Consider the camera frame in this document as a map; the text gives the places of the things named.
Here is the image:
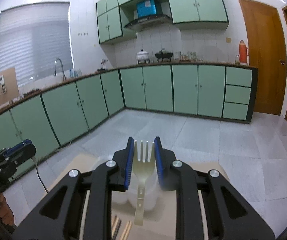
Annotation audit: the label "plain bamboo chopstick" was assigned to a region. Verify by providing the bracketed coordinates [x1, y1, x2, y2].
[120, 220, 133, 240]

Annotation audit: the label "cream plastic fork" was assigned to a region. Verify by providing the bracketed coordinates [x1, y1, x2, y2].
[132, 141, 155, 226]

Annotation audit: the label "green lower kitchen cabinets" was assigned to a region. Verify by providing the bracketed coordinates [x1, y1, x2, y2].
[0, 63, 258, 159]

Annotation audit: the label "green kitchen cabinets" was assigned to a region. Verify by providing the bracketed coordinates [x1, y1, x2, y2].
[96, 0, 229, 44]
[0, 63, 258, 159]

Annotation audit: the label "green upper kitchen cabinets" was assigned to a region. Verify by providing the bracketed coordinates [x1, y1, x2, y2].
[96, 0, 229, 44]

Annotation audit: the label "person's left hand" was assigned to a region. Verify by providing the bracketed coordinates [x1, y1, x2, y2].
[0, 193, 15, 226]

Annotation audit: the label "dark brown chopstick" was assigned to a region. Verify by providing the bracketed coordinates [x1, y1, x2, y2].
[112, 216, 121, 240]

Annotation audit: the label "brown board with device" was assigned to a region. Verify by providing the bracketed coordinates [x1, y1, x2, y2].
[0, 67, 19, 107]

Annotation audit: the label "chrome faucet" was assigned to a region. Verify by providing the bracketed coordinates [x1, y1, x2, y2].
[53, 57, 66, 81]

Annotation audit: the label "white double utensil holder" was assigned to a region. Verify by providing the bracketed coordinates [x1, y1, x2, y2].
[90, 154, 163, 212]

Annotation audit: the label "window blind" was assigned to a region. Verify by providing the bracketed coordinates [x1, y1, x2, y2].
[0, 2, 73, 86]

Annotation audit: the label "white cooking pot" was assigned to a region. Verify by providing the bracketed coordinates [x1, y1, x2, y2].
[136, 49, 150, 64]

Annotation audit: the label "glass jar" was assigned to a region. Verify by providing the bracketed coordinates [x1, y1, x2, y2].
[235, 55, 240, 64]

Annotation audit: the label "black range hood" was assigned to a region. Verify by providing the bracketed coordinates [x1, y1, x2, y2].
[124, 14, 173, 33]

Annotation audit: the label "black wok pot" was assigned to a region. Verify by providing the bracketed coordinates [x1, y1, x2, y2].
[154, 49, 173, 62]

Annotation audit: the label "orange thermos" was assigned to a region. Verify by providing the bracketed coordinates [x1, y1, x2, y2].
[239, 40, 248, 64]

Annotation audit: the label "blue box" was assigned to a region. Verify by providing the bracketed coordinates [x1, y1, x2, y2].
[137, 0, 158, 18]

